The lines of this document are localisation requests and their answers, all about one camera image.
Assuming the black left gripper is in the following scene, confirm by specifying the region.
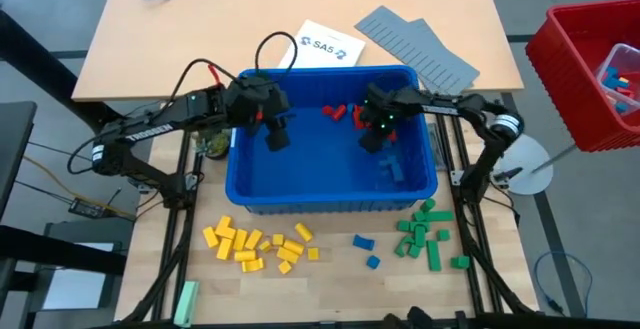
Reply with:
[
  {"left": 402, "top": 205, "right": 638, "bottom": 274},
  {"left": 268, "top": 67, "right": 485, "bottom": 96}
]
[{"left": 224, "top": 76, "right": 292, "bottom": 153}]

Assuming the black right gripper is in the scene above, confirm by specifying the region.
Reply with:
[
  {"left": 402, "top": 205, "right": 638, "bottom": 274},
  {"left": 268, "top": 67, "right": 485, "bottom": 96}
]
[{"left": 359, "top": 82, "right": 404, "bottom": 154}]

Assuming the blue plastic bin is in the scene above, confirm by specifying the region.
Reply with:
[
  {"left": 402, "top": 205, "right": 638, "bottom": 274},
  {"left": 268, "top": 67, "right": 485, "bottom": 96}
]
[{"left": 224, "top": 65, "right": 440, "bottom": 215}]

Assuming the blue arch block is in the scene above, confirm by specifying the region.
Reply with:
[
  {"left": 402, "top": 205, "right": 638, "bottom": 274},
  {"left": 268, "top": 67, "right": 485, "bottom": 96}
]
[{"left": 352, "top": 234, "right": 376, "bottom": 252}]

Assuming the long green block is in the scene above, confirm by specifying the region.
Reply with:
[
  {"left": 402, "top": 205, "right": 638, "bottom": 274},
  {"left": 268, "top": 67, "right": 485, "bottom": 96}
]
[{"left": 426, "top": 238, "right": 443, "bottom": 272}]

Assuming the potted succulent plant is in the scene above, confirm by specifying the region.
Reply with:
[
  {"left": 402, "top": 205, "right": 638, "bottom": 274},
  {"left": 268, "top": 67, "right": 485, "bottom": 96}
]
[{"left": 193, "top": 129, "right": 232, "bottom": 161}]

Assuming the white SA5 paper sheet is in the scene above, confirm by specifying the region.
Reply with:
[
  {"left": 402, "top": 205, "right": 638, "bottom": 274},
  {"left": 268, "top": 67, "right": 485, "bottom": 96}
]
[{"left": 277, "top": 18, "right": 367, "bottom": 69}]

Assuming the white round stand base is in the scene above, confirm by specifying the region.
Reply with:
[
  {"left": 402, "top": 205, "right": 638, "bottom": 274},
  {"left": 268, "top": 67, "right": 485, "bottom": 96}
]
[{"left": 492, "top": 132, "right": 554, "bottom": 197}]

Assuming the grey metal rod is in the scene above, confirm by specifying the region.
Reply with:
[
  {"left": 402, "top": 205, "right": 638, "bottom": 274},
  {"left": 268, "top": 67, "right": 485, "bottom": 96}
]
[{"left": 529, "top": 143, "right": 577, "bottom": 175}]

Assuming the red plastic crate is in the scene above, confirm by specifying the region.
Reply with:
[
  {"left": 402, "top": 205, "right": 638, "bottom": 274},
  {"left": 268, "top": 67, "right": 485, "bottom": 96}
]
[{"left": 524, "top": 0, "right": 640, "bottom": 153}]

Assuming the small black electronics box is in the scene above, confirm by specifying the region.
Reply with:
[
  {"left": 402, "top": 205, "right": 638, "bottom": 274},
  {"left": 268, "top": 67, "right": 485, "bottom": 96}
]
[{"left": 68, "top": 196, "right": 107, "bottom": 219}]

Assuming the mint green foam block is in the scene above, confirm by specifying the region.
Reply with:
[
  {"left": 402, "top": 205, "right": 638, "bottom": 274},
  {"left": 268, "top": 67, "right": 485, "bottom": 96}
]
[{"left": 172, "top": 279, "right": 201, "bottom": 328}]

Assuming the black rounded object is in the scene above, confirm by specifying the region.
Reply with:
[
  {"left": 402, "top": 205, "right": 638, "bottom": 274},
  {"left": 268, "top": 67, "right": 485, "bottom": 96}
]
[{"left": 382, "top": 306, "right": 437, "bottom": 329}]

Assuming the black diagonal beam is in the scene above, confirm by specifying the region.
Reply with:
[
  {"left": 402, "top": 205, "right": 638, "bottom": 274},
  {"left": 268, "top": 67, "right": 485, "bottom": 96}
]
[{"left": 0, "top": 8, "right": 144, "bottom": 140}]

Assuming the small blue toy block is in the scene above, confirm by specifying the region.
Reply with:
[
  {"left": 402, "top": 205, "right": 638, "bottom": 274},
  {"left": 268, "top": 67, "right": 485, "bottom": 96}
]
[{"left": 601, "top": 66, "right": 630, "bottom": 90}]

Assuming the clear plastic container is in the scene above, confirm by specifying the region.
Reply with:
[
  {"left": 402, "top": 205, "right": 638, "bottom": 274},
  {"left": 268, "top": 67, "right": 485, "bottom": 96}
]
[{"left": 593, "top": 42, "right": 640, "bottom": 118}]

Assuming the black horizontal beam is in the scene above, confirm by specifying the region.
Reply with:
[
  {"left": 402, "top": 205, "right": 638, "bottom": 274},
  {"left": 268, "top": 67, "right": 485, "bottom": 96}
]
[{"left": 0, "top": 223, "right": 129, "bottom": 276}]

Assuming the grey cabinet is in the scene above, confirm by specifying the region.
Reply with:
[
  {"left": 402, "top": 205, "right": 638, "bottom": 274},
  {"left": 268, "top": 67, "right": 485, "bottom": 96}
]
[{"left": 29, "top": 216, "right": 126, "bottom": 320}]

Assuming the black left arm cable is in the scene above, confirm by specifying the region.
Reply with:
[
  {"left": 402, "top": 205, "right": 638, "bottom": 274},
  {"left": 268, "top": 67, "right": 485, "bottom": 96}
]
[{"left": 167, "top": 30, "right": 299, "bottom": 116}]

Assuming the dark grey slotted rail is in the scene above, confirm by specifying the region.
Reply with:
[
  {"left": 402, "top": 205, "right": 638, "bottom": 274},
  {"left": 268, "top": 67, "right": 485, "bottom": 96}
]
[{"left": 427, "top": 122, "right": 449, "bottom": 172}]

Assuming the yellow floor cable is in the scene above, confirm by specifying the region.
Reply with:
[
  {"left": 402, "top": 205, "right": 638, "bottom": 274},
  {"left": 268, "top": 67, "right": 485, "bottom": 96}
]
[{"left": 22, "top": 153, "right": 137, "bottom": 219}]

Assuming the blue cable loop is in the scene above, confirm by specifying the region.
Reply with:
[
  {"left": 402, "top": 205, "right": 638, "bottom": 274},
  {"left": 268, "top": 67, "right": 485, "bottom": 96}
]
[{"left": 532, "top": 249, "right": 595, "bottom": 316}]

